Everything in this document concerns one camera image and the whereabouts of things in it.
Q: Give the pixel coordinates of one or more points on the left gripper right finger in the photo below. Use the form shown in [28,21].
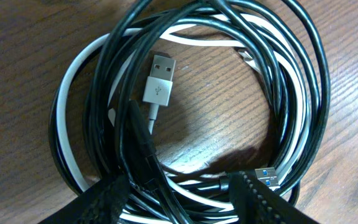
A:
[254,202]

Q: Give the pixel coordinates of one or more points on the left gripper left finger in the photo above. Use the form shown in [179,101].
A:
[101,203]

